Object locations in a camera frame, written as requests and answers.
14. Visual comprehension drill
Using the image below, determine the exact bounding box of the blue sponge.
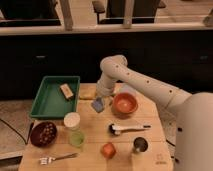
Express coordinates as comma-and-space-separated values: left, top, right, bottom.
91, 97, 105, 113

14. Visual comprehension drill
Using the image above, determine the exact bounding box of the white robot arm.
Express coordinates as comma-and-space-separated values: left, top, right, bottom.
96, 55, 213, 171

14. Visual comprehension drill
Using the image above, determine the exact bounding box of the tan sponge block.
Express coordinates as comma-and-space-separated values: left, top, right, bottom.
60, 84, 74, 100

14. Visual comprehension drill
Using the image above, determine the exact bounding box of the clear plastic bottle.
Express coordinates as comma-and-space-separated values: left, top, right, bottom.
119, 84, 136, 96

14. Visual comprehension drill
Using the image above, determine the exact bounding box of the orange bowl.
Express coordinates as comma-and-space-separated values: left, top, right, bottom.
112, 92, 138, 114

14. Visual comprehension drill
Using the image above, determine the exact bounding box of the yellow banana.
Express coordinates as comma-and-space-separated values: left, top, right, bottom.
79, 94, 96, 100

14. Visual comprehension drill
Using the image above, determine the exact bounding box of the white lid cup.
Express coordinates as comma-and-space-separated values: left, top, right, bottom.
64, 112, 80, 130

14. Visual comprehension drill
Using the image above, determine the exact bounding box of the green plastic tray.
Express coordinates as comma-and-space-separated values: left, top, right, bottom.
30, 76, 80, 120

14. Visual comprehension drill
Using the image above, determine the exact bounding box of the green glass cup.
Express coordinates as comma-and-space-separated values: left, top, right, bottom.
69, 131, 85, 147

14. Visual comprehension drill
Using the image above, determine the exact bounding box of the orange fruit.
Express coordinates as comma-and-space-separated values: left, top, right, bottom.
101, 142, 116, 159

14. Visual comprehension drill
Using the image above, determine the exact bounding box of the metal cup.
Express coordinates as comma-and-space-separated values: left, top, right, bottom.
133, 137, 148, 153

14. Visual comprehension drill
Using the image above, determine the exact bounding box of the dark red patterned bowl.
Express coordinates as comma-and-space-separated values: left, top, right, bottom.
30, 121, 57, 147

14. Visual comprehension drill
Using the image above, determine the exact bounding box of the black office chair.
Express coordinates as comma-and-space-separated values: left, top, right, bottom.
92, 0, 166, 24

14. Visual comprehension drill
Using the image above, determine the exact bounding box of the silver fork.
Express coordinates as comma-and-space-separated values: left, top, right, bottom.
39, 153, 78, 165

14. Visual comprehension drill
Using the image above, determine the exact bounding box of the black cable right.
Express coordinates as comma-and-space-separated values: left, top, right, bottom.
165, 138, 177, 164

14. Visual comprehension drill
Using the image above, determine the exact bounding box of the black cable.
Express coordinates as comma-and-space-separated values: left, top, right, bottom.
165, 138, 177, 164
0, 118, 35, 146

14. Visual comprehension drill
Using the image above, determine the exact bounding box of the black cable left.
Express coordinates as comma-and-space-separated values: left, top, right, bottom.
0, 118, 35, 146

